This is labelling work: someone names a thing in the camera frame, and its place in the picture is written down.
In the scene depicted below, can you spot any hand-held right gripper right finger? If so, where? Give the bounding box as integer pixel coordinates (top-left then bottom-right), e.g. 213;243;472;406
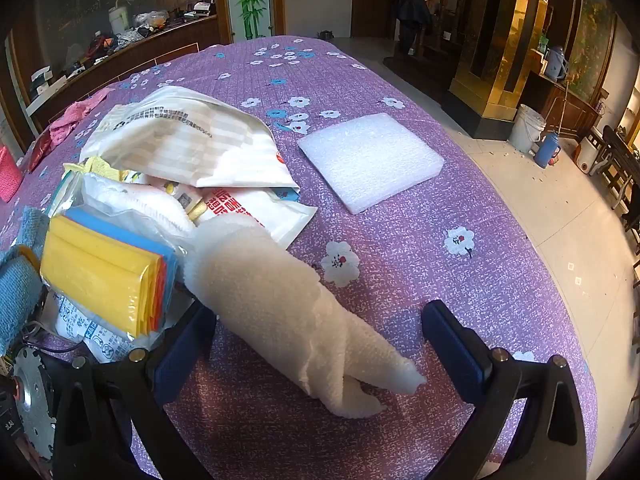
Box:
422;300;588;480

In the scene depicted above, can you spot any wooden counter cabinet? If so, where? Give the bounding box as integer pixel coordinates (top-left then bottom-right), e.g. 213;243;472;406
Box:
25;12;221;126

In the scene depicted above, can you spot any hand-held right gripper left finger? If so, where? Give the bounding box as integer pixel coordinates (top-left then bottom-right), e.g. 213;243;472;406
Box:
52;304;217;480

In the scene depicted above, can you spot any white foam sheet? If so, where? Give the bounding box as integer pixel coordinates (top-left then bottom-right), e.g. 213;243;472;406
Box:
297;112;446;216

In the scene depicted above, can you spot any white bucket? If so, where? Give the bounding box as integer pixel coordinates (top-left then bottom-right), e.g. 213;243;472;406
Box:
507;104;547;154

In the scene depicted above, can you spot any yellow and blue bag packet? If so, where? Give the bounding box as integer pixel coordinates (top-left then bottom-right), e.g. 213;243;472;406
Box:
40;207;181;339

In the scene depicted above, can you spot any purple floral tablecloth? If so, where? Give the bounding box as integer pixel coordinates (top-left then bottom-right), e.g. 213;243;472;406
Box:
0;35;599;480

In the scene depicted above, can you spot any white bag with red print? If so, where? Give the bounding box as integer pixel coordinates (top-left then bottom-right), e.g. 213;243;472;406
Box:
192;185;319;251

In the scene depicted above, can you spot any dark wooden chair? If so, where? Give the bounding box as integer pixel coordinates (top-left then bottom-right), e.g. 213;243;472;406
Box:
594;125;640;256

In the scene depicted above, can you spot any white floor appliance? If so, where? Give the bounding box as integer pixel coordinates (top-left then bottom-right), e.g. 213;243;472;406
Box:
575;132;603;176

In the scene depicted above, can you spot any cream towel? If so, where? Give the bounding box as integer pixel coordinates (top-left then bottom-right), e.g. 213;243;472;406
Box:
182;215;426;419

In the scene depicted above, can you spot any striped white plastic bag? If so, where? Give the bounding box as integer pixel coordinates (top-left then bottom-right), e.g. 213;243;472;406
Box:
80;85;301;189

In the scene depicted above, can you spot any white towel packet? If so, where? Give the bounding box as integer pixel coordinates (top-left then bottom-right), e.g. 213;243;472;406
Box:
80;172;206;238

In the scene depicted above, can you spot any white jug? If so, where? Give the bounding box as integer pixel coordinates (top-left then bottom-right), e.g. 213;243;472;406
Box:
108;4;131;37

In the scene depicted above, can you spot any blue thermos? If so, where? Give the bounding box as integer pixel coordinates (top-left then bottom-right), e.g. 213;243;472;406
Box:
532;132;562;169

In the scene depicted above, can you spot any pink cloth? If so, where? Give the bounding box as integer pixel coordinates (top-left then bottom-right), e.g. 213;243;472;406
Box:
47;87;116;147

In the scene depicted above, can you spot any printed clear packet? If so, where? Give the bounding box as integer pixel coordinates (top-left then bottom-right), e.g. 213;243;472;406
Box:
47;290;168;366

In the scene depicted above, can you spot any dark coat on stair post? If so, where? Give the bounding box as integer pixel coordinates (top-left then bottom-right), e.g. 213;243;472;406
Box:
391;0;432;57

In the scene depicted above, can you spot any red wallet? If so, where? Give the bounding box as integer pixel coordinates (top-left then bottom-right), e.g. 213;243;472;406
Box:
25;130;54;174

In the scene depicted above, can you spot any blue towel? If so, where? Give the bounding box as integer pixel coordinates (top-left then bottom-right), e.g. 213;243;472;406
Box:
0;207;51;356

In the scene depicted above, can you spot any bamboo print panel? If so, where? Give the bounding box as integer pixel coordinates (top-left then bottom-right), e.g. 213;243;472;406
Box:
234;0;269;42

